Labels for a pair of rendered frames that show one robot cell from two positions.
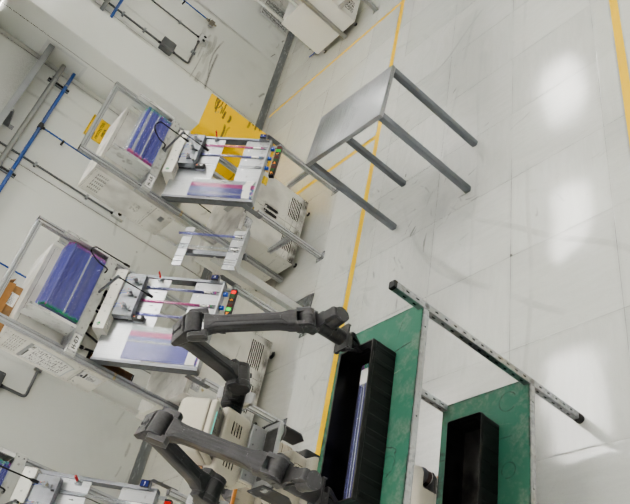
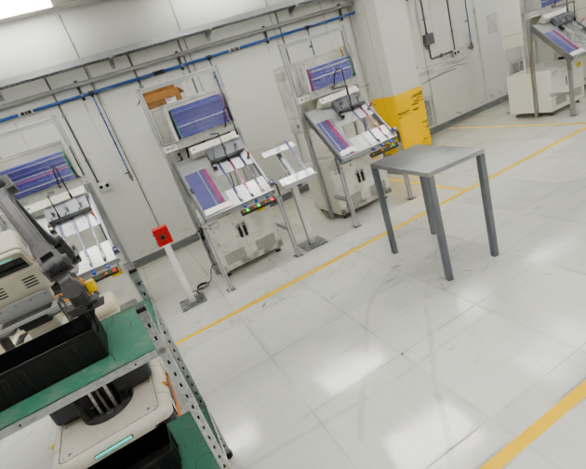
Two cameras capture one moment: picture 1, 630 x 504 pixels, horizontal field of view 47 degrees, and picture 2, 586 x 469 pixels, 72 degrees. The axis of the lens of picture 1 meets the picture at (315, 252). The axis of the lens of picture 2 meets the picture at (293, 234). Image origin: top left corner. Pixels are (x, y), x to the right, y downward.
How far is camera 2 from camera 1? 1.88 m
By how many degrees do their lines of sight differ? 23
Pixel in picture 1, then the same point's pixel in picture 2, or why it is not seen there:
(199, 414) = not seen: outside the picture
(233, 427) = (29, 277)
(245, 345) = (264, 232)
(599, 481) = not seen: outside the picture
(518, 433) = not seen: outside the picture
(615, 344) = not seen: outside the picture
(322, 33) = (525, 103)
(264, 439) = (46, 303)
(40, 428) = (166, 177)
